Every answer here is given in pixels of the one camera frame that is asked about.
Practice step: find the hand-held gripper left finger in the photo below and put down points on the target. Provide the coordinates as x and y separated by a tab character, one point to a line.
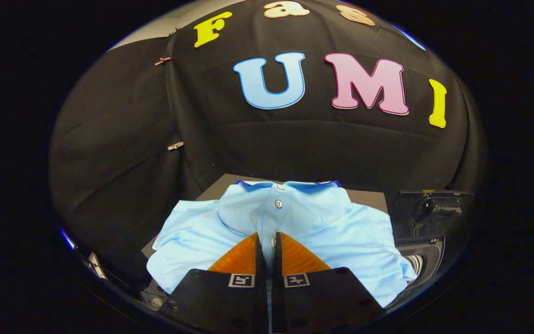
261	264

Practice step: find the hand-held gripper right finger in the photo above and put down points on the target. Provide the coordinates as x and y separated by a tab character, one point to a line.
276	264

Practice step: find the light blue polo shirt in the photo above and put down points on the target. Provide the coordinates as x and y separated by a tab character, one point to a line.
341	232

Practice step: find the washing machine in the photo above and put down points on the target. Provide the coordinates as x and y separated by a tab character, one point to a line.
427	260

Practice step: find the grey cabinet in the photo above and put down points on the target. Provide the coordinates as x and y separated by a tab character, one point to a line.
216	188

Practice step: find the black backdrop cloth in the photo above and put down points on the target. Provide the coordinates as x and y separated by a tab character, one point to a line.
295	148

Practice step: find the silver cloth clip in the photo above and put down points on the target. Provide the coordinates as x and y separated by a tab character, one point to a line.
175	145

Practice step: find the pink cloth clip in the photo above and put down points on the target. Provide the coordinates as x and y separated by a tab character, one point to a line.
162	61

